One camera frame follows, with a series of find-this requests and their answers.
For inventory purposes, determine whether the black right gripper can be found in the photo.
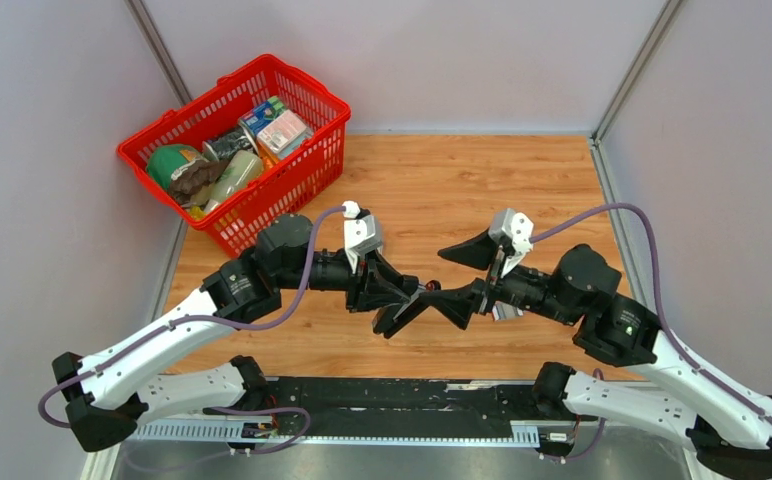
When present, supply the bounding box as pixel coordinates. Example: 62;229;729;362
416;229;579;330

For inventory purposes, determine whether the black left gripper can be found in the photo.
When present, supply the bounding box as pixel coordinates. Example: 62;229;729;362
277;248;412;314

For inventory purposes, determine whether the black stapler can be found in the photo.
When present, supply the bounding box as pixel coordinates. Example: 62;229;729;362
372;280;442;339

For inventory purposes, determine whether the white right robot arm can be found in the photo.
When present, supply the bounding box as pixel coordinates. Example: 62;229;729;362
419;234;772;479

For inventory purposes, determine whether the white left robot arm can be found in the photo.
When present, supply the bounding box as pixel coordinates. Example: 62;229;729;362
52;204;419;452

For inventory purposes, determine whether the grey staple strip box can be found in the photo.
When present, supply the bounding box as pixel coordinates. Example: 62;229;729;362
491;302;525;321

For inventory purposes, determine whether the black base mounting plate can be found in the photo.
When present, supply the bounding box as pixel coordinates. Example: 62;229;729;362
258;376;575;439

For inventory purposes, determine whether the red plastic shopping basket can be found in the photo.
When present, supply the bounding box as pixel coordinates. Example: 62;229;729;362
116;54;352;257

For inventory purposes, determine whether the pink white carton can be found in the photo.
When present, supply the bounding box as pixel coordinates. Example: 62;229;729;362
257;110;314;160

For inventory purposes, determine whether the pale green bottle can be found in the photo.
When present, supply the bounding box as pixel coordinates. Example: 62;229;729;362
203;150;264;215

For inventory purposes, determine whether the blue green box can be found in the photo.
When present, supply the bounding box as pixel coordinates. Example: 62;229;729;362
237;96;287;136

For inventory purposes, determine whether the dark patterned can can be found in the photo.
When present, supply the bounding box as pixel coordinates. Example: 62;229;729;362
202;126;256;162

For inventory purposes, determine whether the brown crumpled bag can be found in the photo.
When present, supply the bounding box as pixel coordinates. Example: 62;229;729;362
165;160;228;207

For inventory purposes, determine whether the green round package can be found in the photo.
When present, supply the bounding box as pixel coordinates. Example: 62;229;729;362
145;144;208;190

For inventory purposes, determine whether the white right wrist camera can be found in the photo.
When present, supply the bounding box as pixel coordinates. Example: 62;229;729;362
488;208;534;278

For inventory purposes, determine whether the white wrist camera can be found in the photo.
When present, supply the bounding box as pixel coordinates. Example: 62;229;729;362
342;200;384;273
488;208;534;278

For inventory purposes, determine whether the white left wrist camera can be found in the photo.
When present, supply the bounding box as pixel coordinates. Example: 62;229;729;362
342;200;384;273

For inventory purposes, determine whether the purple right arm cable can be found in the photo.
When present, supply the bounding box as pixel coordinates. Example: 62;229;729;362
528;202;772;472

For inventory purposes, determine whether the slotted grey cable duct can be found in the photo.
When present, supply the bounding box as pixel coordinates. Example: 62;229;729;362
122;418;541;448

